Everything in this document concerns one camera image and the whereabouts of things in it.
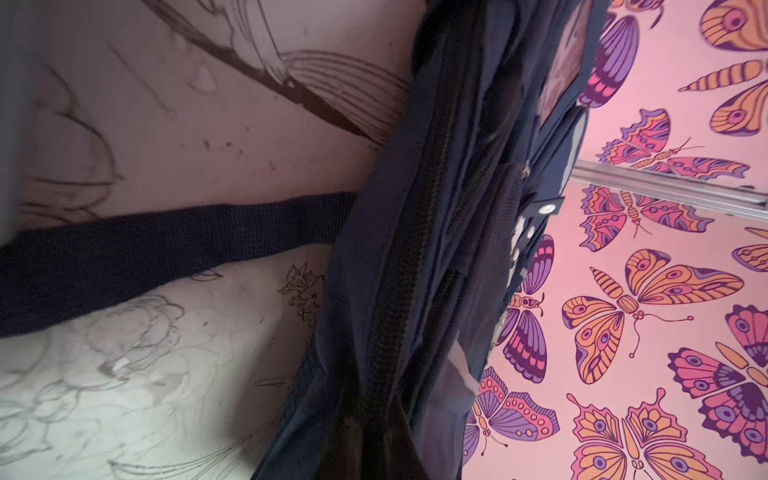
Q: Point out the navy blue student backpack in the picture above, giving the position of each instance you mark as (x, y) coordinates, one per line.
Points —
(270, 239)

